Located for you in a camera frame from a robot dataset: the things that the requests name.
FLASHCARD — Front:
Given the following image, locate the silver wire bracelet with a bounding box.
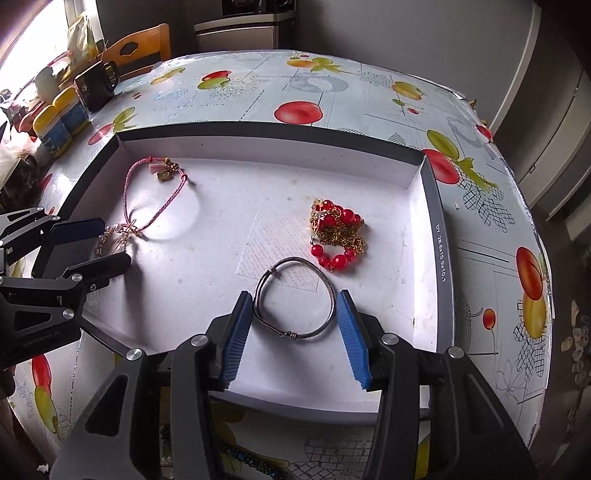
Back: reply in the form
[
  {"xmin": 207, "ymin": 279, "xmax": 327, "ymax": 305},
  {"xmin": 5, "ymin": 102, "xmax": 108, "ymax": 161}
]
[{"xmin": 252, "ymin": 257, "xmax": 337, "ymax": 342}]

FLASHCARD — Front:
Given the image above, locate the red bead gold chain necklace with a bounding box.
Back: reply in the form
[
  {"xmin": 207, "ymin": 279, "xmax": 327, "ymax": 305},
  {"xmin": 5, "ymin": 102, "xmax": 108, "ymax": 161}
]
[{"xmin": 309, "ymin": 198, "xmax": 368, "ymax": 273}]

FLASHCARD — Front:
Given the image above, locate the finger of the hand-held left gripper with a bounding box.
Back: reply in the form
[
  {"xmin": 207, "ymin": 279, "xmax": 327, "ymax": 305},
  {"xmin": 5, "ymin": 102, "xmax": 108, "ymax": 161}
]
[
  {"xmin": 0, "ymin": 252, "xmax": 133, "ymax": 368},
  {"xmin": 0, "ymin": 208, "xmax": 107, "ymax": 278}
]

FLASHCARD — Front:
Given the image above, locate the white cabinet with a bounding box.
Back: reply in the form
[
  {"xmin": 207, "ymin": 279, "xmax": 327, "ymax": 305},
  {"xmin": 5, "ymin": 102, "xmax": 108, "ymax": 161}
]
[{"xmin": 516, "ymin": 59, "xmax": 591, "ymax": 223}]

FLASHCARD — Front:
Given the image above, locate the black mug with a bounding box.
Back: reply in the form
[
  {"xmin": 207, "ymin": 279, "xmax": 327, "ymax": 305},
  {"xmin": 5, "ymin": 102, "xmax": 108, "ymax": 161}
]
[{"xmin": 74, "ymin": 60, "xmax": 122, "ymax": 113}]

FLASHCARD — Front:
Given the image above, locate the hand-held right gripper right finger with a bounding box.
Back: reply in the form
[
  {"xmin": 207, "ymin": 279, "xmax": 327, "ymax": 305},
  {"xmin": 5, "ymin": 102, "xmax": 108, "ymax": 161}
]
[{"xmin": 336, "ymin": 290, "xmax": 539, "ymax": 480}]

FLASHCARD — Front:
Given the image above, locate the wooden chair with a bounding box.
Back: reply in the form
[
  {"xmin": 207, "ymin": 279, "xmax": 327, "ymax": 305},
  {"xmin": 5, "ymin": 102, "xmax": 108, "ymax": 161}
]
[{"xmin": 102, "ymin": 23, "xmax": 172, "ymax": 79}]

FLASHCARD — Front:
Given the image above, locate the pink cord bracelet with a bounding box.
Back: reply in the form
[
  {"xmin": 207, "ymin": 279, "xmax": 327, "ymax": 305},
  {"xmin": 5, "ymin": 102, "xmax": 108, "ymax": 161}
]
[{"xmin": 124, "ymin": 156, "xmax": 191, "ymax": 232}]

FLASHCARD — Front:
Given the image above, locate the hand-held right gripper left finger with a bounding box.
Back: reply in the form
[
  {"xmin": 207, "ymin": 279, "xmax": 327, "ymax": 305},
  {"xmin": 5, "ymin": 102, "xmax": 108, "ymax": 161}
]
[{"xmin": 51, "ymin": 290, "xmax": 254, "ymax": 480}]

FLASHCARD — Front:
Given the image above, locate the white cardboard box tray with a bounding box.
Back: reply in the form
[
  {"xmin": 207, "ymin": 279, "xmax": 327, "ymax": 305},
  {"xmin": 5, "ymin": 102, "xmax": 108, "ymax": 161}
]
[{"xmin": 69, "ymin": 121, "xmax": 456, "ymax": 426}]

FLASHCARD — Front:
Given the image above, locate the clear plastic film sheet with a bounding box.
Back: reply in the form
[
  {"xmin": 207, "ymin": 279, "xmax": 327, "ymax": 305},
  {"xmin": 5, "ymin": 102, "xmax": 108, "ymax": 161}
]
[{"xmin": 237, "ymin": 211, "xmax": 331, "ymax": 294}]

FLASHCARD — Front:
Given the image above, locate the pale crystal bead bracelet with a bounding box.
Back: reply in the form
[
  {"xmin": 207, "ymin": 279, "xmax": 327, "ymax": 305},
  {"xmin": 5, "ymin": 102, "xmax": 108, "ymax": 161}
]
[{"xmin": 94, "ymin": 222, "xmax": 145, "ymax": 257}]

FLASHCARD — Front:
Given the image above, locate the grey kitchen cabinet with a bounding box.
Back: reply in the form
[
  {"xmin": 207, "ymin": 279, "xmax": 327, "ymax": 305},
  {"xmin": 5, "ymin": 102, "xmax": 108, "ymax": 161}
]
[{"xmin": 193, "ymin": 9, "xmax": 297, "ymax": 52}]

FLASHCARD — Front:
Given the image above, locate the yellow plastic bag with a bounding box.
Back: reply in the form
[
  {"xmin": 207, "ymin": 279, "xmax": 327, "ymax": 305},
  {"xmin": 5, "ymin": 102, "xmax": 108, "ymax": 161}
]
[{"xmin": 64, "ymin": 13, "xmax": 100, "ymax": 62}]

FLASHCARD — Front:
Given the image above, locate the yellow-lid plastic container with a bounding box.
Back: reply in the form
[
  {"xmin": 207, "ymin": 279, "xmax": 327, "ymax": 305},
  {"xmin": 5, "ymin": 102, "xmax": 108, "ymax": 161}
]
[
  {"xmin": 32, "ymin": 103, "xmax": 73, "ymax": 158},
  {"xmin": 52, "ymin": 87, "xmax": 89, "ymax": 131}
]

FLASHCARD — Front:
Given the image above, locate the dark blue beaded jewelry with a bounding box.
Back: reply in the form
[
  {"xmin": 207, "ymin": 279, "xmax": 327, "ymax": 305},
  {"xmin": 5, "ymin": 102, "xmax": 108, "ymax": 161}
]
[{"xmin": 216, "ymin": 438, "xmax": 288, "ymax": 480}]

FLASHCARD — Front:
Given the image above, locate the fruit-print tablecloth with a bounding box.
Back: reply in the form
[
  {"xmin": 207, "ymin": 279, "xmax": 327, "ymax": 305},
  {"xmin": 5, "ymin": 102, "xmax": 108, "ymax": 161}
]
[{"xmin": 9, "ymin": 48, "xmax": 556, "ymax": 480}]

